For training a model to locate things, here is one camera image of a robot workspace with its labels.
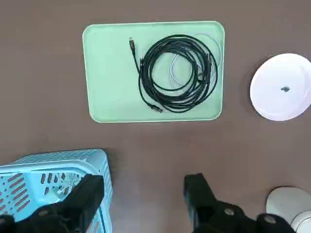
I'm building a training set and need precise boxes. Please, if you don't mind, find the thin white cable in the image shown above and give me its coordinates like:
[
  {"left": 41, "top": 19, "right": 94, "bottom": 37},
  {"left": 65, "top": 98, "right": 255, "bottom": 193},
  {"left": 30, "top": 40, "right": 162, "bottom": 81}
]
[{"left": 169, "top": 33, "right": 223, "bottom": 91}]

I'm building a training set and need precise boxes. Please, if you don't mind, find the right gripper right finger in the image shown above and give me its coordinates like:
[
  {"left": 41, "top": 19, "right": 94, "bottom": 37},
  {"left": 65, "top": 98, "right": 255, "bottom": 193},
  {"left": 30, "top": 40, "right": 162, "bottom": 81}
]
[{"left": 183, "top": 173, "right": 302, "bottom": 233}]

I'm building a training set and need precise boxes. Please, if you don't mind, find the pink round plate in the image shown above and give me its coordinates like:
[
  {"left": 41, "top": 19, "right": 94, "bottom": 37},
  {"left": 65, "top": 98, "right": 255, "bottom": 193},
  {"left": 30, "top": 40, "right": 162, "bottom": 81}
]
[{"left": 249, "top": 52, "right": 311, "bottom": 121}]

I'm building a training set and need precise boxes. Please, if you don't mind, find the white cylindrical device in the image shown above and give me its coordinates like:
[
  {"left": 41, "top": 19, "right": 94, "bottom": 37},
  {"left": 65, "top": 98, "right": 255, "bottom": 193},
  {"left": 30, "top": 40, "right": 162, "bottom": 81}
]
[{"left": 265, "top": 185, "right": 311, "bottom": 233}]

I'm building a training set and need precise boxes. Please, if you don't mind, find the blue slotted plastic basket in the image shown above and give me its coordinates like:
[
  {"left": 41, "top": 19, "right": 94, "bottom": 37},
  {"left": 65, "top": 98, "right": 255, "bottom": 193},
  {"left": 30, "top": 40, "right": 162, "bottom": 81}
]
[{"left": 0, "top": 148, "right": 114, "bottom": 233}]

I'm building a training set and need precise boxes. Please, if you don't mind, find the black coiled cable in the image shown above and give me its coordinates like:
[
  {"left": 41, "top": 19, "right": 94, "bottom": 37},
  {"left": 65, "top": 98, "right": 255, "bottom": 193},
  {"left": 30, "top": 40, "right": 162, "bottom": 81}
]
[{"left": 128, "top": 33, "right": 219, "bottom": 115}]

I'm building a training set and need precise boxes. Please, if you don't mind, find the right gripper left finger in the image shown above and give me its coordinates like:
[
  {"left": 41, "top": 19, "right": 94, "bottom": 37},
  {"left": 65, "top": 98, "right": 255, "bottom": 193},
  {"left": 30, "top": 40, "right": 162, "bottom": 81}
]
[{"left": 0, "top": 174, "right": 105, "bottom": 233}]

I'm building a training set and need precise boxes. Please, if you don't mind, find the green plastic tray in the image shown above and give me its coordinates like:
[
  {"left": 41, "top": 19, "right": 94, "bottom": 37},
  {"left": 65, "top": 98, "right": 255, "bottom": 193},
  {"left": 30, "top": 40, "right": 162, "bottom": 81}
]
[{"left": 82, "top": 20, "right": 225, "bottom": 123}]

